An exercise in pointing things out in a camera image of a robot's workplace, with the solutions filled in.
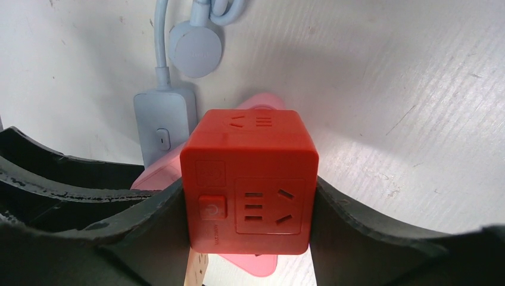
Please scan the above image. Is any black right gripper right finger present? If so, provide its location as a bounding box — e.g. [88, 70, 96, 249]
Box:
[310, 179, 504, 285]

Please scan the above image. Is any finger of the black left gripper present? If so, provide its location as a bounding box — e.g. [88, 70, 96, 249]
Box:
[1, 127, 155, 232]

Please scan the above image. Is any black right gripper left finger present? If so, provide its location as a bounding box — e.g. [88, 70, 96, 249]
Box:
[1, 181, 189, 285]

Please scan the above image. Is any red cube socket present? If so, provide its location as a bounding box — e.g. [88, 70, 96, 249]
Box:
[180, 109, 319, 255]

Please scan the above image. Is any beige cube socket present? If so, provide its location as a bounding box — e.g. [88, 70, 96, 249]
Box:
[184, 248, 209, 286]

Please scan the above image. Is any pink power strip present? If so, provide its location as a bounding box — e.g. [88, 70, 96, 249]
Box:
[130, 93, 285, 277]

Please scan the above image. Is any light blue power strip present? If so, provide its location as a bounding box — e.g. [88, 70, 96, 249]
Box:
[133, 88, 198, 168]

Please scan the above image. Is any light blue cable with plug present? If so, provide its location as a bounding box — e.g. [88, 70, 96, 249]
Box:
[152, 0, 247, 91]

